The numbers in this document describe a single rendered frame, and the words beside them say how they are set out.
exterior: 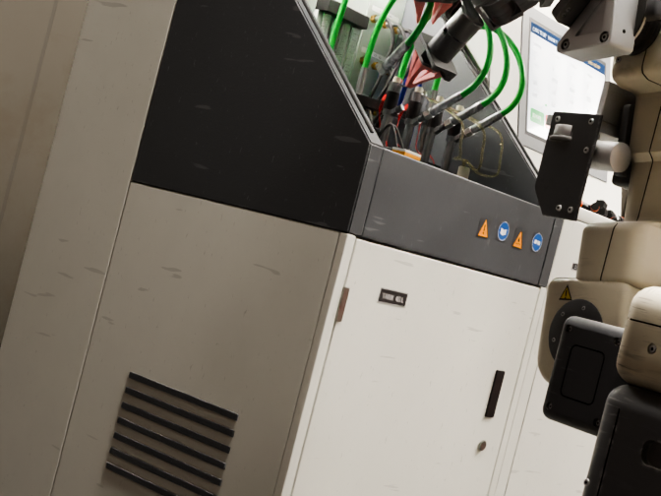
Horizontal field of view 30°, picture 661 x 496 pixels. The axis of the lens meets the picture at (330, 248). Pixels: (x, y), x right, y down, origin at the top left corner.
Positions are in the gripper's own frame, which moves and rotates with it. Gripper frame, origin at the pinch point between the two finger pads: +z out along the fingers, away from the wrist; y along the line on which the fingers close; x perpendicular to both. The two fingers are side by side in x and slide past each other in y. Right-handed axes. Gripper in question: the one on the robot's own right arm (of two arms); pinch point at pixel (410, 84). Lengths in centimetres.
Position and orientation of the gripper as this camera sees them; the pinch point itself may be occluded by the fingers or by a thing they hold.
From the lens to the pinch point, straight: 253.9
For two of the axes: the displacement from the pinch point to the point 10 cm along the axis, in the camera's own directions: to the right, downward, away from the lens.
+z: -5.9, 6.1, 5.3
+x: -7.7, -2.1, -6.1
